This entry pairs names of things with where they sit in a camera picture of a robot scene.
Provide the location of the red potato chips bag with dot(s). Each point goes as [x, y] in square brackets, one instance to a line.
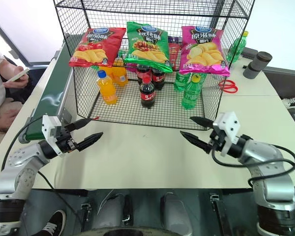
[96, 46]

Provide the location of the grey cylindrical flask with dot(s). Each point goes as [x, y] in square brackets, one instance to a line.
[254, 67]

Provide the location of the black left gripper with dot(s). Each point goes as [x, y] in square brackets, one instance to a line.
[65, 143]

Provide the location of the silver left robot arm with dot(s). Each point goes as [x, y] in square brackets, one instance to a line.
[19, 157]

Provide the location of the green conveyor belt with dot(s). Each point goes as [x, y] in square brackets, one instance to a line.
[51, 83]

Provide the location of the black white sneaker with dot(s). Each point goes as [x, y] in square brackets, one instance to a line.
[57, 220]

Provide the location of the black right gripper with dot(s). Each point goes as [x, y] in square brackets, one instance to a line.
[217, 142]

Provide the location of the person's bare forearm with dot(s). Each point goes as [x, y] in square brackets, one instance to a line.
[8, 66]

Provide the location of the dark grey window frame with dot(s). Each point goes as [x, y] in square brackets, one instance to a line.
[14, 46]

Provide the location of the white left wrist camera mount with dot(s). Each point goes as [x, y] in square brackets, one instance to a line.
[48, 125]

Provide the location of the cola bottle red cap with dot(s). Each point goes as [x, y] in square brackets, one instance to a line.
[147, 96]

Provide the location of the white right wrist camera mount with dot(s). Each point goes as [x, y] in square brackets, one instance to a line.
[229, 123]

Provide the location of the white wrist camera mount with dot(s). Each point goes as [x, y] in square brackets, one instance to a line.
[48, 125]
[229, 123]

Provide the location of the green potato chips bag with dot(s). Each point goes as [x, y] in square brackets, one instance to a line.
[147, 46]

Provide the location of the person's hand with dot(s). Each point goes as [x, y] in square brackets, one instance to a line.
[19, 84]

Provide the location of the white smartphone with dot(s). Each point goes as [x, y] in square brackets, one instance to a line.
[16, 75]

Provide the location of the green soda bottle yellow cap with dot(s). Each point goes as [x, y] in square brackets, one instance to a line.
[190, 96]
[237, 48]

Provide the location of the small red snack bag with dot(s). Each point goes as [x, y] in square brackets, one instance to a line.
[174, 51]

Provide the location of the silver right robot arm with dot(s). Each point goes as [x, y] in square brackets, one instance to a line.
[265, 152]

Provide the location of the orange soda bottle blue cap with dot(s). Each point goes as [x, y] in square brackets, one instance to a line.
[107, 91]

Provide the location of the magenta potato chips bag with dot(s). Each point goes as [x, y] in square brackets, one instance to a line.
[204, 54]

